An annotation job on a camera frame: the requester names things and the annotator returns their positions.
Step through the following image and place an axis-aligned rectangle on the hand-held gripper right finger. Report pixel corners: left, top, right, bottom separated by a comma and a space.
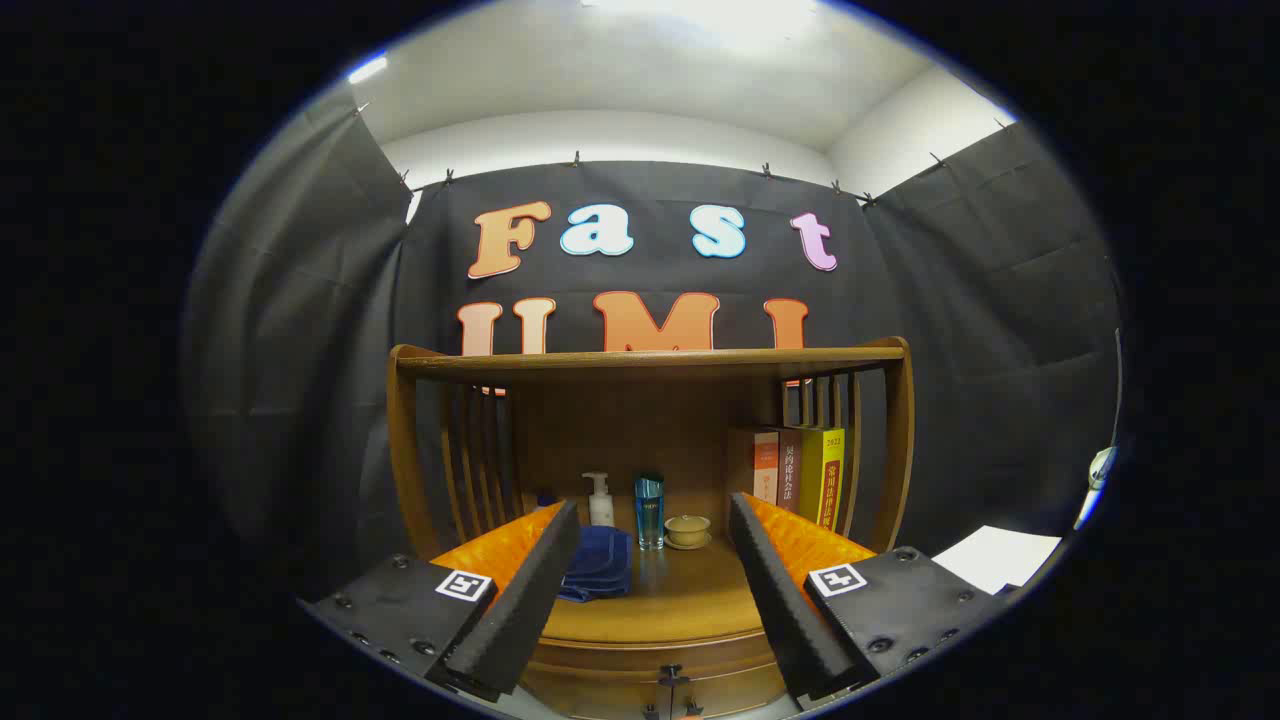
727, 492, 1011, 701

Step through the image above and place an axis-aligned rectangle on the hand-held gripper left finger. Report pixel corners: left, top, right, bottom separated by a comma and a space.
305, 498, 583, 704

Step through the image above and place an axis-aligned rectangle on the wooden drawer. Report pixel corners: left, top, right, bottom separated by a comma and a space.
520, 632, 791, 720

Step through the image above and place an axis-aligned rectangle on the wooden countertop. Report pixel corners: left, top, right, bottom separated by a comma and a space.
520, 488, 791, 646

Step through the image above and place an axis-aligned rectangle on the wooden cabinet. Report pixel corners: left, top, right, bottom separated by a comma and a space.
387, 337, 916, 720

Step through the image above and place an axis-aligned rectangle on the blue folded towel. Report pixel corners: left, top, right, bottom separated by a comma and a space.
555, 525, 633, 604

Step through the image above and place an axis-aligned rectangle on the white pump bottle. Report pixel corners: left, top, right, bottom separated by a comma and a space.
583, 472, 617, 529

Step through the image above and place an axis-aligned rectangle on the yellow book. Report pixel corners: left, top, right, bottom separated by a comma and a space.
798, 427, 847, 531

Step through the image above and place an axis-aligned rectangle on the brown book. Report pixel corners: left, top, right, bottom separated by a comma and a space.
776, 428, 804, 513

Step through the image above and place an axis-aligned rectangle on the orange and white book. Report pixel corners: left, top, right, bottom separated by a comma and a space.
728, 428, 781, 506

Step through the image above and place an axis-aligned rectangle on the blue glass bottle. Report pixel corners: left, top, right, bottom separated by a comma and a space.
634, 474, 666, 552

